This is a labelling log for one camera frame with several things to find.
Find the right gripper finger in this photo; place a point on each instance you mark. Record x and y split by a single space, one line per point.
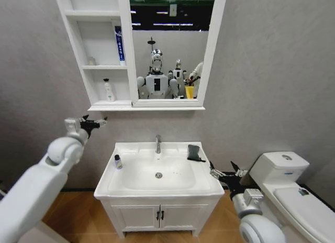
214 171
240 172

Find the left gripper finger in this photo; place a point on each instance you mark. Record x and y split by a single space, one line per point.
102 121
84 118

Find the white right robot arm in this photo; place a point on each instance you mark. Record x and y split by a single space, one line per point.
257 222

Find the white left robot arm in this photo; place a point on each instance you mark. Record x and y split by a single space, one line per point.
34 185

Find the dark grey towel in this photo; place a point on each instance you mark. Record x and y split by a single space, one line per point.
194 152

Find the white ceramic washbasin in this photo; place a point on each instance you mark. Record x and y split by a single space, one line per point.
157 175

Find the white vanity cabinet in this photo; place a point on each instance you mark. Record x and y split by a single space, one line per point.
136 216

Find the cabinet mirror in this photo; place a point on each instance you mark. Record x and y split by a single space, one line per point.
167 49

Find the white bottle black pump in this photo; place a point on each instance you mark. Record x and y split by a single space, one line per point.
109 92

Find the small bottle black cap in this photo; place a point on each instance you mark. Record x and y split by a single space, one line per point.
118 162

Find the chrome toilet flush button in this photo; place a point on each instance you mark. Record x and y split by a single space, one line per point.
287 156

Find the chrome sink drain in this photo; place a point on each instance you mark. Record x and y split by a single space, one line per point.
158 175

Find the small clear cup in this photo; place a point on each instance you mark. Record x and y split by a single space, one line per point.
91 61

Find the white toilet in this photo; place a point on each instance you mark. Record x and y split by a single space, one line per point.
293 196

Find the chrome faucet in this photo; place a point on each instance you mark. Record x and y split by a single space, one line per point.
158 144

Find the small black grey object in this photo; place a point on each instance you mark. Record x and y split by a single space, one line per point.
303 192

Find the blue white toothpaste tube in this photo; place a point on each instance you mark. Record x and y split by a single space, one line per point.
120 45

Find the white wall cabinet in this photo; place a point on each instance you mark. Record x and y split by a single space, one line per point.
94 44

